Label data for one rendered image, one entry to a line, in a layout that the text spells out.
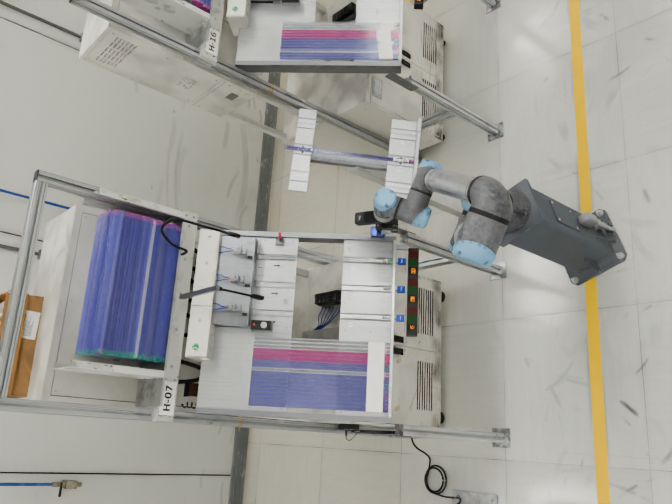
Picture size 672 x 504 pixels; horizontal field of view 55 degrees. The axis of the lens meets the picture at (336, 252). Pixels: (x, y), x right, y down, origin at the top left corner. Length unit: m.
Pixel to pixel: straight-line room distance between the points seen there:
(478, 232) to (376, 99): 1.48
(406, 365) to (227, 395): 0.87
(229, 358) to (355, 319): 0.49
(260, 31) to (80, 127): 1.53
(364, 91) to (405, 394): 1.40
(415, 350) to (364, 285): 0.62
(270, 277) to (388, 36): 1.15
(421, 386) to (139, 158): 2.28
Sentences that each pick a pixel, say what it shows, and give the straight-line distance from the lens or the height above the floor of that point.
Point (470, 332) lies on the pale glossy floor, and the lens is 3.09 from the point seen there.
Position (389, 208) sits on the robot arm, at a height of 1.01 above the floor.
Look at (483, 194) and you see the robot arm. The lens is 1.81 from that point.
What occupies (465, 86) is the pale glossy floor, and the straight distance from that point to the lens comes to 3.57.
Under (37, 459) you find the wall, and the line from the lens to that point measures 3.79.
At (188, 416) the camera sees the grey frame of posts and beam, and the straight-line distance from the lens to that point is 2.47.
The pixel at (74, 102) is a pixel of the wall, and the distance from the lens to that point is 4.17.
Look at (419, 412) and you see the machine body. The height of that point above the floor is 0.21.
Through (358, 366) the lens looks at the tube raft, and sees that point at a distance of 2.39.
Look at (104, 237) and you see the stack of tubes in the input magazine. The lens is 2.35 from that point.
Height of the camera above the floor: 2.43
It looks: 39 degrees down
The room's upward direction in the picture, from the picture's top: 73 degrees counter-clockwise
